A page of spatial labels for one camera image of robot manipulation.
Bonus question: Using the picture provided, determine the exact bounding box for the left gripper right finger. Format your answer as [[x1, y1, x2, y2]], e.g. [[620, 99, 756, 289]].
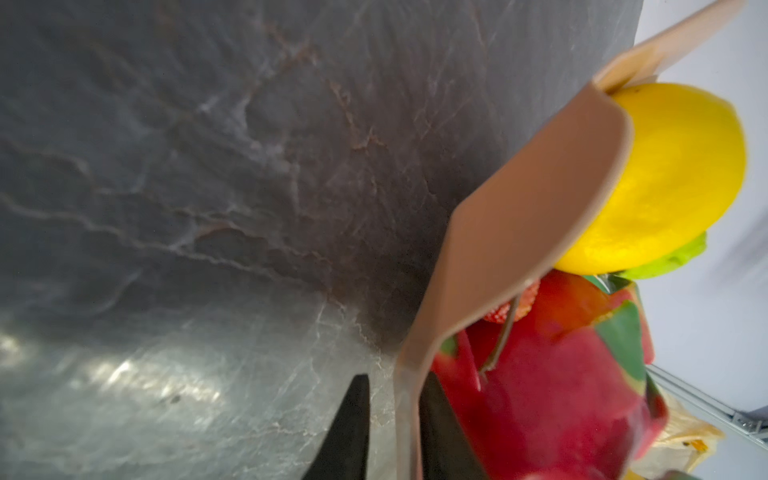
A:
[[419, 372, 489, 480]]

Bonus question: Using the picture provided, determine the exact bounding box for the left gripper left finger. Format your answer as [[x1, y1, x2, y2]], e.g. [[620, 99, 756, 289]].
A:
[[303, 374, 370, 480]]

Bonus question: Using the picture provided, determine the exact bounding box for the pink dragon fruit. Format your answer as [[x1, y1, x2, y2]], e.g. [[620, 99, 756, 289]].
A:
[[432, 270, 669, 479]]

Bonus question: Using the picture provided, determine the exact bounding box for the small red lychee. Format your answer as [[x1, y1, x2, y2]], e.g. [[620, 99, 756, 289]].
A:
[[483, 280, 540, 324]]

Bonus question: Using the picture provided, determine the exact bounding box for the pink wavy fruit plate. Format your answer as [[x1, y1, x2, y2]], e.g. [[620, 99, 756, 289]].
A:
[[393, 1, 742, 479]]

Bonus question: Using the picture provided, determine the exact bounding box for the green apple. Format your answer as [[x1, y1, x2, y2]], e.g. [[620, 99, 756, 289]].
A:
[[616, 232, 707, 280]]

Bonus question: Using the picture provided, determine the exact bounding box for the yellow lemon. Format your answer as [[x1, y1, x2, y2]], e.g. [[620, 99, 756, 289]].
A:
[[555, 83, 747, 275]]

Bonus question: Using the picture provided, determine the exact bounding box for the banana print plastic bag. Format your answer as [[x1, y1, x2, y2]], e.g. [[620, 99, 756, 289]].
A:
[[624, 391, 726, 480]]

